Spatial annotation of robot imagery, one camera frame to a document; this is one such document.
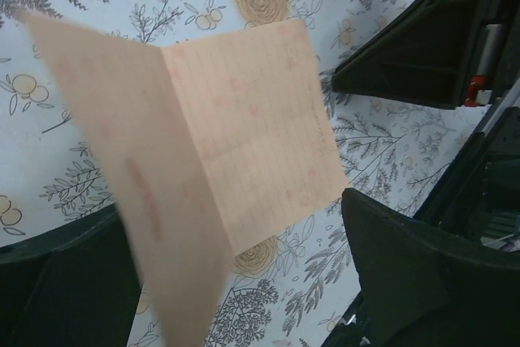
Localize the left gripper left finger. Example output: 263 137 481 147
1 206 141 346

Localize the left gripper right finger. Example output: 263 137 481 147
341 188 519 346

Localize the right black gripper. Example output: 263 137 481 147
414 82 519 249

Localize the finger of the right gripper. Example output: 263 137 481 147
331 0 519 109

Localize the floral patterned table mat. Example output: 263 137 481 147
1 0 485 346

